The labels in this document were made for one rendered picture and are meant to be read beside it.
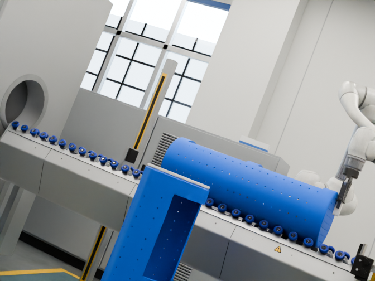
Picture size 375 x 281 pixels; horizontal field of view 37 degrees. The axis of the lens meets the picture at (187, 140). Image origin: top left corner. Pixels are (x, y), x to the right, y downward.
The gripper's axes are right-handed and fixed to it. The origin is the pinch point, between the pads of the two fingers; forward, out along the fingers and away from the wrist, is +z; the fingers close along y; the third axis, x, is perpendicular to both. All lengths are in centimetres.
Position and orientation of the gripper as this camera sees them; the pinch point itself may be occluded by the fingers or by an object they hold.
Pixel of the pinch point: (337, 208)
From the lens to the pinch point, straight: 278.5
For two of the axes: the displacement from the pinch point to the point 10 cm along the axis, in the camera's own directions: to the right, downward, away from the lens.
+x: -8.5, -3.0, 4.3
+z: -3.6, 9.3, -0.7
